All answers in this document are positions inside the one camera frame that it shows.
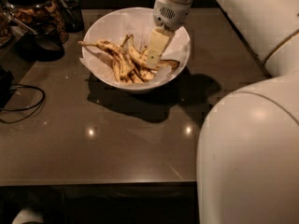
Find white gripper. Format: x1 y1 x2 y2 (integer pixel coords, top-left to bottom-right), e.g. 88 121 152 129
146 0 191 69

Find spotted banana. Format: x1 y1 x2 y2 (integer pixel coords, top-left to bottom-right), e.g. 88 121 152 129
127 35 180 71

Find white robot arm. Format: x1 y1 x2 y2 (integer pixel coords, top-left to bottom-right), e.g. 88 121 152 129
153 0 299 224

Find long banana left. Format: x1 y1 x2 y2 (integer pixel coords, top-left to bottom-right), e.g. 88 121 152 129
78 39 133 81

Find bananas at bowl bottom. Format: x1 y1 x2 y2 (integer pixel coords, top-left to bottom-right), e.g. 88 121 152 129
112 46 154 84

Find white bowl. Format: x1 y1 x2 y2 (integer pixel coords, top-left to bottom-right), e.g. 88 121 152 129
81 7 192 94

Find black mesh pen cup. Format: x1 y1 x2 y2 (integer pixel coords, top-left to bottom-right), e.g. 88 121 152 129
61 1 84 33

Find black mug with spoon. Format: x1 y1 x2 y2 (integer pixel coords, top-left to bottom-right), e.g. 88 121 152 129
19 22 64 62

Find glass jar with lid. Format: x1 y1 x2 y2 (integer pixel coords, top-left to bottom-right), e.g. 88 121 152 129
6 0 68 43

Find glass dish far left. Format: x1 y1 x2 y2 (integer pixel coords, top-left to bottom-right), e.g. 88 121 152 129
0 7 13 48

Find black device at left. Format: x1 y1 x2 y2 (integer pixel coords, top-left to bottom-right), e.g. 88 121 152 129
0 66 14 108

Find white object bottom left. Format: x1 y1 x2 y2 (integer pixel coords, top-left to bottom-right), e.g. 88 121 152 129
11 209 44 224

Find black cable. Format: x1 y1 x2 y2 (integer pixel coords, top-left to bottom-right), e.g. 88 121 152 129
0 83 47 125

